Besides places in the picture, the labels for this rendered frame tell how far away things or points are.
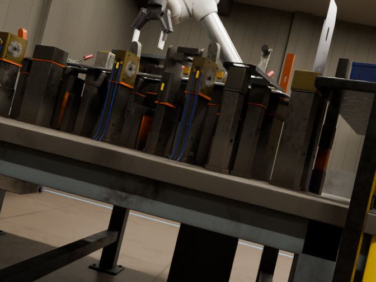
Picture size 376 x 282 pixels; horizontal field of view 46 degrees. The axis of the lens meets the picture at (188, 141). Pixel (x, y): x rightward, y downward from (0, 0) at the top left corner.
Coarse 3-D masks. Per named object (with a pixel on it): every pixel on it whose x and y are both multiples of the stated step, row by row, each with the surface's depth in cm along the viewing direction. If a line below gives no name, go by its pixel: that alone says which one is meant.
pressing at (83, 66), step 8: (72, 64) 191; (80, 64) 189; (80, 72) 214; (104, 72) 199; (144, 80) 195; (152, 80) 188; (160, 80) 182; (184, 80) 168; (280, 96) 154; (288, 96) 146
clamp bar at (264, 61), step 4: (264, 48) 174; (268, 48) 174; (264, 52) 177; (268, 52) 177; (264, 56) 177; (268, 56) 175; (260, 60) 176; (264, 60) 177; (268, 60) 175; (260, 64) 176; (264, 64) 176; (268, 64) 176; (260, 68) 176; (264, 68) 174; (264, 72) 174
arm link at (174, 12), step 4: (168, 0) 216; (172, 0) 218; (176, 0) 223; (168, 4) 220; (172, 4) 221; (176, 4) 224; (168, 8) 224; (172, 8) 225; (176, 8) 227; (180, 8) 233; (172, 12) 229; (176, 12) 230; (172, 16) 232
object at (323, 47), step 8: (328, 8) 144; (336, 8) 152; (328, 16) 146; (328, 24) 148; (328, 32) 150; (320, 40) 144; (328, 40) 152; (320, 48) 145; (328, 48) 154; (320, 56) 146; (320, 64) 148; (320, 72) 150
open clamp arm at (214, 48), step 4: (212, 44) 150; (216, 44) 149; (208, 48) 150; (212, 48) 150; (216, 48) 149; (208, 52) 151; (212, 52) 150; (216, 52) 149; (208, 56) 151; (212, 56) 150; (216, 56) 149; (212, 60) 150; (216, 60) 150; (216, 76) 152
